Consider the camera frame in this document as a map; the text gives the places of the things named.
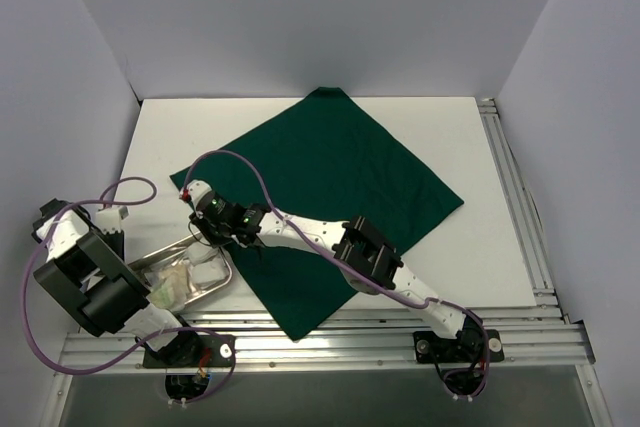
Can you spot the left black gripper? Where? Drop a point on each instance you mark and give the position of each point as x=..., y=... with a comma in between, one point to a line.
x=117, y=240

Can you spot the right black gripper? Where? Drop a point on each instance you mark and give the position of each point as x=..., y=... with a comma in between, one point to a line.
x=201, y=222

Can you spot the stainless steel instrument tray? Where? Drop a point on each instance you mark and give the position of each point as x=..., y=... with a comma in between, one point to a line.
x=149, y=266

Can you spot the white gauze pad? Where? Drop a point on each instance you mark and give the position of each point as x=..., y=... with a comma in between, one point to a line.
x=198, y=253
x=208, y=273

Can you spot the tan-filled clear plastic bag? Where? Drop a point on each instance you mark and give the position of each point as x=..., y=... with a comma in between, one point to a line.
x=175, y=278

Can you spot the green-filled clear plastic bag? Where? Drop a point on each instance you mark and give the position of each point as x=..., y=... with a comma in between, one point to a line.
x=169, y=295

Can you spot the green surgical drape cloth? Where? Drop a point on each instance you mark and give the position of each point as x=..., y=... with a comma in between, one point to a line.
x=323, y=158

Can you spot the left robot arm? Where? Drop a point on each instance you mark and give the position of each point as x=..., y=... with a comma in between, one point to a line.
x=86, y=274

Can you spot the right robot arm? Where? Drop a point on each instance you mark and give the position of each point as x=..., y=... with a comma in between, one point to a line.
x=369, y=262

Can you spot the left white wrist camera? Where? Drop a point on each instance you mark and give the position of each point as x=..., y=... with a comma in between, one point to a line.
x=109, y=220

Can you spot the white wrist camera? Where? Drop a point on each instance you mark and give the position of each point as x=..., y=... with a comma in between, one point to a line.
x=194, y=192
x=109, y=220

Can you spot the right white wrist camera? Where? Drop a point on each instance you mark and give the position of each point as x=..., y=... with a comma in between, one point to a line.
x=194, y=192

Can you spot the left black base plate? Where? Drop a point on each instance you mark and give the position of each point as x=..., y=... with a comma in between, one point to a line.
x=208, y=351

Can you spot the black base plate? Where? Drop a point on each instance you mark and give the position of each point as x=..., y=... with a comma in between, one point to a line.
x=468, y=346
x=208, y=351

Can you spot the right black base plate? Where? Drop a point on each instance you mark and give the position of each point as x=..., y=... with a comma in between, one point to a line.
x=468, y=346

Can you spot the aluminium rail frame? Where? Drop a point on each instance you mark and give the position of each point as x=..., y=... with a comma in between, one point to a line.
x=547, y=376

